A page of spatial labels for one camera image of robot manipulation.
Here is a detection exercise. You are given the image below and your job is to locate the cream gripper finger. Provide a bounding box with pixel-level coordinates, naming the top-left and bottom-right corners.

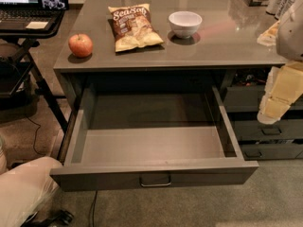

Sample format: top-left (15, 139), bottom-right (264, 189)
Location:
top-left (257, 61), bottom-right (303, 125)

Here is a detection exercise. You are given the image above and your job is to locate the red apple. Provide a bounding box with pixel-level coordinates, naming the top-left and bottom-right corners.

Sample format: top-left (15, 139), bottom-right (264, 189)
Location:
top-left (68, 34), bottom-right (93, 58)

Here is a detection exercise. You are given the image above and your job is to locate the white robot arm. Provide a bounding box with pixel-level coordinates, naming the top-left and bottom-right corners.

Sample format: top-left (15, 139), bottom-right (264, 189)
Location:
top-left (257, 0), bottom-right (303, 125)

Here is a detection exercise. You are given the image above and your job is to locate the grey middle side drawer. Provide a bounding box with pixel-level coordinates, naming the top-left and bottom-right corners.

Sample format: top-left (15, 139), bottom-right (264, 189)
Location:
top-left (233, 119), bottom-right (303, 141)

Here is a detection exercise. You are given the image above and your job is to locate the grey lower side drawer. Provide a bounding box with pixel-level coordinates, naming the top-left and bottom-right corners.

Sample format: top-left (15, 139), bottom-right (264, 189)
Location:
top-left (241, 144), bottom-right (303, 160)

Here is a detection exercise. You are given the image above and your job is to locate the open grey top drawer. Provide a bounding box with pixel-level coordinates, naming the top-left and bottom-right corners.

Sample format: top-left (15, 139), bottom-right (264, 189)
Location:
top-left (51, 87), bottom-right (258, 191)

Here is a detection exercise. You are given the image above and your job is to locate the white ceramic bowl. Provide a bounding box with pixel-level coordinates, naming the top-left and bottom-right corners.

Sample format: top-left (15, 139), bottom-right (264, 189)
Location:
top-left (169, 11), bottom-right (203, 39)

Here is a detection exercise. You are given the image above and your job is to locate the sea salt chips bag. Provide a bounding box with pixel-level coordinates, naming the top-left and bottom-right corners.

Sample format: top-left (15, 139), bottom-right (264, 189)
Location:
top-left (108, 4), bottom-right (164, 52)

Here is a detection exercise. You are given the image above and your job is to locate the grey cabinet counter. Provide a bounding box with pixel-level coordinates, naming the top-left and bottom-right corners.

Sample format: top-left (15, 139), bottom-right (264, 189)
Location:
top-left (52, 0), bottom-right (303, 163)

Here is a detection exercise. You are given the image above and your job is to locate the black smartphone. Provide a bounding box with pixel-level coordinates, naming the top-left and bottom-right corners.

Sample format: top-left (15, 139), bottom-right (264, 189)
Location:
top-left (42, 0), bottom-right (69, 10)

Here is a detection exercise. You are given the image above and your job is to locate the yellow sticky note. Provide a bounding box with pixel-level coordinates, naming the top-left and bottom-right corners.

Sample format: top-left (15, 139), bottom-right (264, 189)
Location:
top-left (26, 22), bottom-right (47, 29)

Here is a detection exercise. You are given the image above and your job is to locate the black laptop stand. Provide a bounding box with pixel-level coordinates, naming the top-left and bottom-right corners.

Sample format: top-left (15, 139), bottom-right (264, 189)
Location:
top-left (0, 10), bottom-right (68, 132)

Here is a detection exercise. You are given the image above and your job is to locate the black laptop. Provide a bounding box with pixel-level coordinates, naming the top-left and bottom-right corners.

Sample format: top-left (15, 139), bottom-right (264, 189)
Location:
top-left (0, 0), bottom-right (62, 33)

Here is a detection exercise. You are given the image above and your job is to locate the metal drawer handle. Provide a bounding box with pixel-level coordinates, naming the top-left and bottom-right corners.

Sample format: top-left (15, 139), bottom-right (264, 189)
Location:
top-left (139, 174), bottom-right (171, 187)

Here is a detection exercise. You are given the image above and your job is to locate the black floor cable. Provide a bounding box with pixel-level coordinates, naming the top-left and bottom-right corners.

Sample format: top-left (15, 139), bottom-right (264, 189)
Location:
top-left (88, 190), bottom-right (98, 227)

